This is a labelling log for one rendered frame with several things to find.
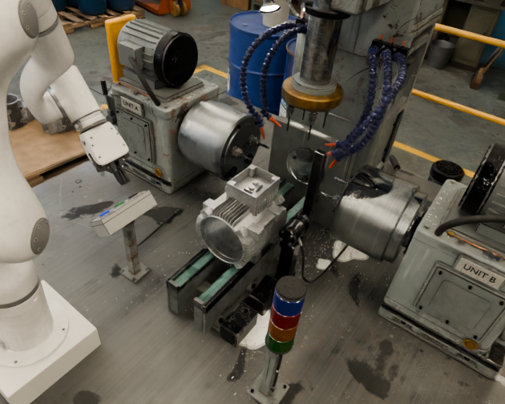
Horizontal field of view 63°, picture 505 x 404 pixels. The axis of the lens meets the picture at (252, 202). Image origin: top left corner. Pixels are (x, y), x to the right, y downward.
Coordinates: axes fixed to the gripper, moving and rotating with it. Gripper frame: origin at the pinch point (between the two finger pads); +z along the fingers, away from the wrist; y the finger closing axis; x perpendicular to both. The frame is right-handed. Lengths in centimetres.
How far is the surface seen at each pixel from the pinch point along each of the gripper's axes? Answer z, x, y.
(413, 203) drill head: 40, -57, 41
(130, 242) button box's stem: 17.8, 4.5, -5.9
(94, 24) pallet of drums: -150, 369, 271
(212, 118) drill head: -2.3, -3.0, 38.3
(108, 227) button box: 9.2, -3.6, -12.6
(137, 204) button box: 8.2, -3.6, -2.0
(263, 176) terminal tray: 18.0, -24.6, 26.1
